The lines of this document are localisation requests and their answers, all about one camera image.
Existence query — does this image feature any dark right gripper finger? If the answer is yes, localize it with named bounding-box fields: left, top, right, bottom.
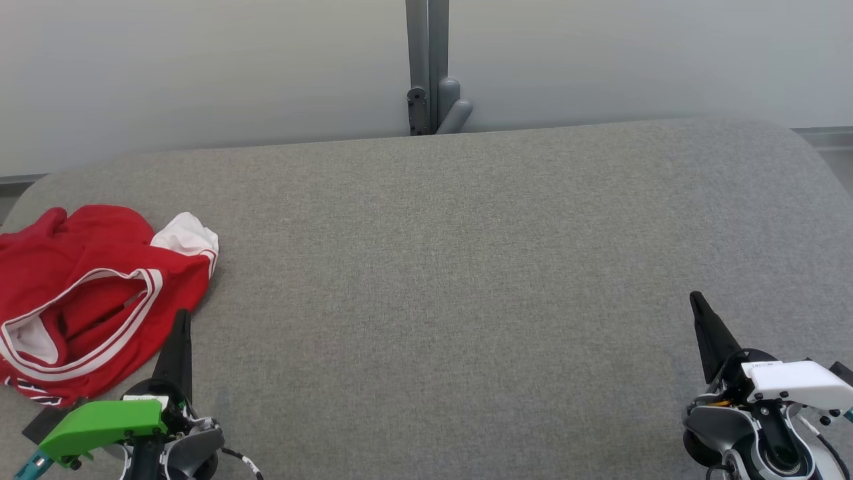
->
left=689, top=291, right=744, bottom=385

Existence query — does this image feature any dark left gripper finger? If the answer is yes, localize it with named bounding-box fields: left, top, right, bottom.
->
left=152, top=309, right=195, bottom=402

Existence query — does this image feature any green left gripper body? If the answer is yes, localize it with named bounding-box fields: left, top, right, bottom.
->
left=39, top=379, right=202, bottom=467

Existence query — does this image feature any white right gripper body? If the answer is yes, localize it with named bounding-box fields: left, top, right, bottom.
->
left=710, top=349, right=853, bottom=411

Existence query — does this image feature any red basketball jersey with lettering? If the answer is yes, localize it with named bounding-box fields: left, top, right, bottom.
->
left=0, top=212, right=220, bottom=408

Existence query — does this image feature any grey fabric sofa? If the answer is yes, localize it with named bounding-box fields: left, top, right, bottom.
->
left=0, top=117, right=853, bottom=480

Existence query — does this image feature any teal left camera connector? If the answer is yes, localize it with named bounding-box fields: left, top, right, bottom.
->
left=13, top=449, right=55, bottom=480

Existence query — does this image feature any black white-marked arm cable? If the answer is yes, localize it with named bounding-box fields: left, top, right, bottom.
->
left=220, top=447, right=265, bottom=480

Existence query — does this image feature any dark grey hinge bracket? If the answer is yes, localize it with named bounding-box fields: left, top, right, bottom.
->
left=407, top=87, right=430, bottom=136

